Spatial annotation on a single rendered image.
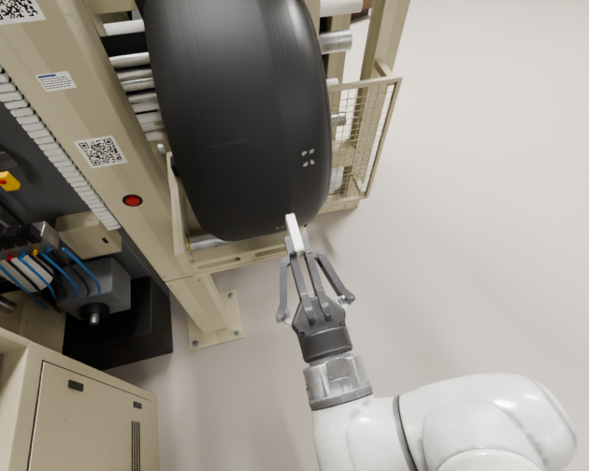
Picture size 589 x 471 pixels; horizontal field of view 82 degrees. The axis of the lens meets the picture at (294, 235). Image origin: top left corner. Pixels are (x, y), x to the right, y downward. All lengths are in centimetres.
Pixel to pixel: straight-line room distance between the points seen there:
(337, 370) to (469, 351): 152
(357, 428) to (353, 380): 6
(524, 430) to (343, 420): 19
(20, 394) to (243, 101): 80
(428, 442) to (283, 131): 48
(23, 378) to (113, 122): 61
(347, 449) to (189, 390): 138
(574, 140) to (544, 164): 41
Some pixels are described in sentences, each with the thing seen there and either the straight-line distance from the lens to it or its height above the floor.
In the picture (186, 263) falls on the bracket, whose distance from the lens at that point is 97.
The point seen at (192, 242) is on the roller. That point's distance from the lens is 98.
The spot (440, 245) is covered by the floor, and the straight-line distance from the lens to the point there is 219.
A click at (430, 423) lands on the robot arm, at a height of 129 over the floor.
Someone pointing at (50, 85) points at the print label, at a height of 137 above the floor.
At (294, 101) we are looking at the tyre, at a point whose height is 137.
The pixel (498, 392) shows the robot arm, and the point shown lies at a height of 132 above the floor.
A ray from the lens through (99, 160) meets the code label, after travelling 85.
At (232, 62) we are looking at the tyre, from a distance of 61.
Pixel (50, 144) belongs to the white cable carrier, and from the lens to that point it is 85.
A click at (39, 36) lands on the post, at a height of 145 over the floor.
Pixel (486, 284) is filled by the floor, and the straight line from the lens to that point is 217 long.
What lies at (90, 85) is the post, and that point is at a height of 136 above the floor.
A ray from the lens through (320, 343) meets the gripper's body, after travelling 49.
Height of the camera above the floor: 172
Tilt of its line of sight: 57 degrees down
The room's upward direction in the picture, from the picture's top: straight up
